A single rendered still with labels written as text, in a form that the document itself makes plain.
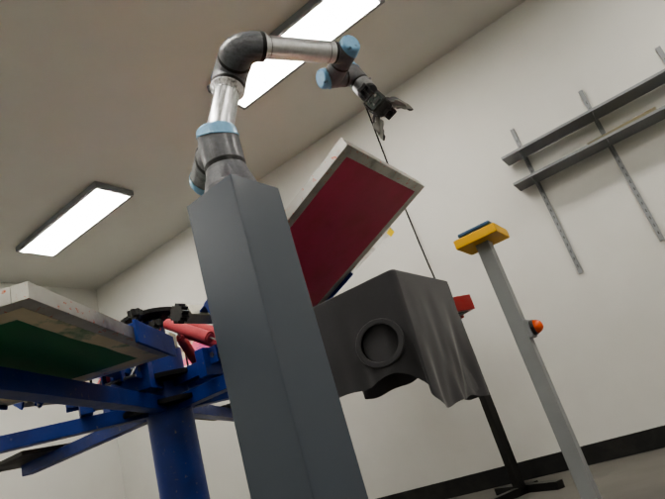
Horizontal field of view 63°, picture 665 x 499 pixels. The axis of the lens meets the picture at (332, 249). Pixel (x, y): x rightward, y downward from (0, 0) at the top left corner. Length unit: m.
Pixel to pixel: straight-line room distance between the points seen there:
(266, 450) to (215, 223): 0.56
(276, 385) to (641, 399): 2.78
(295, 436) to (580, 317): 2.76
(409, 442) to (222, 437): 1.88
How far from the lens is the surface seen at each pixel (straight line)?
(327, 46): 1.97
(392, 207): 2.17
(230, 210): 1.36
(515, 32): 4.35
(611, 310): 3.70
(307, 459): 1.21
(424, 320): 1.70
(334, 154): 1.75
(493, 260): 1.62
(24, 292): 1.27
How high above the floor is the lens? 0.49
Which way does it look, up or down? 20 degrees up
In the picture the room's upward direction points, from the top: 18 degrees counter-clockwise
